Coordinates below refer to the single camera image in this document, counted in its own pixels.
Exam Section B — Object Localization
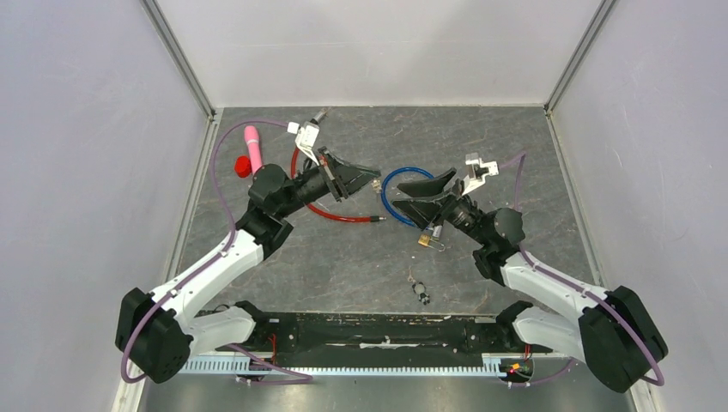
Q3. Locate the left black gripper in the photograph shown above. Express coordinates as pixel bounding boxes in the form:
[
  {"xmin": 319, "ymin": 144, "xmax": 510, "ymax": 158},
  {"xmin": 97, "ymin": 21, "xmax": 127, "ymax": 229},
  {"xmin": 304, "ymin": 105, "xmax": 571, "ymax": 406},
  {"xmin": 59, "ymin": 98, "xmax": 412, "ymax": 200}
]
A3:
[{"xmin": 277, "ymin": 147, "xmax": 382, "ymax": 218}]

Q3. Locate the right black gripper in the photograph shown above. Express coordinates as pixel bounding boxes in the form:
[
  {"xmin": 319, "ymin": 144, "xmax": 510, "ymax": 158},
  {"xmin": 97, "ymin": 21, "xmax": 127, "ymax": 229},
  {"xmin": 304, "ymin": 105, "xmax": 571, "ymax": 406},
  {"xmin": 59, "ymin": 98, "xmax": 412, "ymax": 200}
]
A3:
[{"xmin": 391, "ymin": 168, "xmax": 490, "ymax": 247}]

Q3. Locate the blue cable lock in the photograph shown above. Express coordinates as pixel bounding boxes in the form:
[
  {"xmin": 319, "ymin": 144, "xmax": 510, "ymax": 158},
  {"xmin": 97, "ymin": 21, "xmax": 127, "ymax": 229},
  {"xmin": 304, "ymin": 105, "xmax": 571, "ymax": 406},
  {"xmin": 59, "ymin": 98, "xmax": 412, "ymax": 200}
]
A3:
[{"xmin": 379, "ymin": 167, "xmax": 433, "ymax": 227}]

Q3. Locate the red cable lock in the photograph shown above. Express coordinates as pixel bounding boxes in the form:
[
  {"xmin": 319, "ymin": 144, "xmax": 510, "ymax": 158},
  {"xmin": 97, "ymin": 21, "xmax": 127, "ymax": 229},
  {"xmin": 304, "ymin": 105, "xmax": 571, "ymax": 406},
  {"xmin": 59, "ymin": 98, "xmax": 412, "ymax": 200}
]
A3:
[{"xmin": 290, "ymin": 106, "xmax": 386, "ymax": 223}]

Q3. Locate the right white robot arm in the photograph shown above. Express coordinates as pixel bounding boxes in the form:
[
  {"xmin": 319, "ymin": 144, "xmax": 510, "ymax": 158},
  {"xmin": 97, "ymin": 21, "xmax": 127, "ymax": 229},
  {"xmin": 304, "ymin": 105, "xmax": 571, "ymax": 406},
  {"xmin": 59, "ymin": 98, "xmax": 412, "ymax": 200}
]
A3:
[{"xmin": 392, "ymin": 169, "xmax": 669, "ymax": 393}]

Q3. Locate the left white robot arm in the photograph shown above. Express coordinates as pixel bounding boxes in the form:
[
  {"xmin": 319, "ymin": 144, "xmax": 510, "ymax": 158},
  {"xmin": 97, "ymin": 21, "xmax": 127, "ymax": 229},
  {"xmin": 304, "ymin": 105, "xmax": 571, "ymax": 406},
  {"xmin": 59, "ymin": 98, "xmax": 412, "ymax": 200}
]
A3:
[{"xmin": 115, "ymin": 148, "xmax": 380, "ymax": 384}]

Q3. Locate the small black key bunch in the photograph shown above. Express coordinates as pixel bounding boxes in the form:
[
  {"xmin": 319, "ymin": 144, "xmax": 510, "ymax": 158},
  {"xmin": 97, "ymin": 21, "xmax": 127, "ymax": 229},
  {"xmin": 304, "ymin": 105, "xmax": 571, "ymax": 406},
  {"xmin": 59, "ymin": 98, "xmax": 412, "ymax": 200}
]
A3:
[{"xmin": 408, "ymin": 276, "xmax": 431, "ymax": 306}]

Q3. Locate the brass padlock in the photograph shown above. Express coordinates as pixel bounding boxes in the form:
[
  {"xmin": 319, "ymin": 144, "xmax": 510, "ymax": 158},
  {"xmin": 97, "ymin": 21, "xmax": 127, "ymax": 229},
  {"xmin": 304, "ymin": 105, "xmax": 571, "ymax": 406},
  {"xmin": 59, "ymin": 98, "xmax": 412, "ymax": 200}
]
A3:
[{"xmin": 417, "ymin": 233, "xmax": 446, "ymax": 251}]

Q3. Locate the red round cap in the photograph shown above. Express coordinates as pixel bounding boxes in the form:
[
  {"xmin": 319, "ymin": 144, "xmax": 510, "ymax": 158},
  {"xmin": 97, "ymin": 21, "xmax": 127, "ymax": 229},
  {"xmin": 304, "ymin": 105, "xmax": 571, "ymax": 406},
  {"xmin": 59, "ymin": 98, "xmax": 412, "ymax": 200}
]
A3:
[{"xmin": 234, "ymin": 155, "xmax": 252, "ymax": 179}]

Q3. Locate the pink cylindrical tube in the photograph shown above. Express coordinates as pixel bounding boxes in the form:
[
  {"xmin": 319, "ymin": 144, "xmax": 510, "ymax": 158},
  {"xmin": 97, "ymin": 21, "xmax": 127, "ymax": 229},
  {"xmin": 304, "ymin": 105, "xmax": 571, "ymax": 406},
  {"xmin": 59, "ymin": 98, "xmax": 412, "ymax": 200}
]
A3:
[{"xmin": 244, "ymin": 125, "xmax": 263, "ymax": 173}]

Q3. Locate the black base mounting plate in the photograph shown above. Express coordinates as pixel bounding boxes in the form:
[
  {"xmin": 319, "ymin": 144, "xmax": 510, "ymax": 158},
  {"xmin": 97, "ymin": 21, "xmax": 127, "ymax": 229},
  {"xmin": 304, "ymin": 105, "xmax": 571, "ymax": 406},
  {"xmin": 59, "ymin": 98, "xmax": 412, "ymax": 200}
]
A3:
[{"xmin": 233, "ymin": 300, "xmax": 550, "ymax": 368}]

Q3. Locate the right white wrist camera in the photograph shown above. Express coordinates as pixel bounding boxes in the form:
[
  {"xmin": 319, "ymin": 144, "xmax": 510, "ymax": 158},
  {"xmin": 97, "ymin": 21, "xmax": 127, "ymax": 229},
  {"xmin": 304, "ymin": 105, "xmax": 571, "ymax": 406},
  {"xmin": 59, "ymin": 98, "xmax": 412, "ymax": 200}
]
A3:
[{"xmin": 462, "ymin": 153, "xmax": 499, "ymax": 196}]

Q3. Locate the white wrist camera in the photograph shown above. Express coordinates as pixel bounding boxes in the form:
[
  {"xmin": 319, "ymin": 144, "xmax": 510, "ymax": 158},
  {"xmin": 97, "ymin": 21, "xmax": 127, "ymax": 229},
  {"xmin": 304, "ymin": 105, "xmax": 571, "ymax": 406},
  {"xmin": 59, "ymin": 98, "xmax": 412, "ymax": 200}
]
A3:
[
  {"xmin": 462, "ymin": 153, "xmax": 499, "ymax": 196},
  {"xmin": 287, "ymin": 121, "xmax": 319, "ymax": 166}
]

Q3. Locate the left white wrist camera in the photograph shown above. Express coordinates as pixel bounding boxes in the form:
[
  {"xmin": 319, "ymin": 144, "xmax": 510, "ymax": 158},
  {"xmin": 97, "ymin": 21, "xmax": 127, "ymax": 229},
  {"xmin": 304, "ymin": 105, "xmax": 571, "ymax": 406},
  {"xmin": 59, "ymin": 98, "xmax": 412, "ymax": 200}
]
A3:
[{"xmin": 287, "ymin": 121, "xmax": 319, "ymax": 166}]

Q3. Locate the blue slotted cable duct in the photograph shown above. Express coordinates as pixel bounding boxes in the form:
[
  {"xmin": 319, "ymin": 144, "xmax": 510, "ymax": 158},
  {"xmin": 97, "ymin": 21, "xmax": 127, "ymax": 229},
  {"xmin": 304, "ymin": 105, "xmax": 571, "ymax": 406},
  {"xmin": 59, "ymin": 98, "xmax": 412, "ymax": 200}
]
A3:
[{"xmin": 149, "ymin": 354, "xmax": 508, "ymax": 378}]

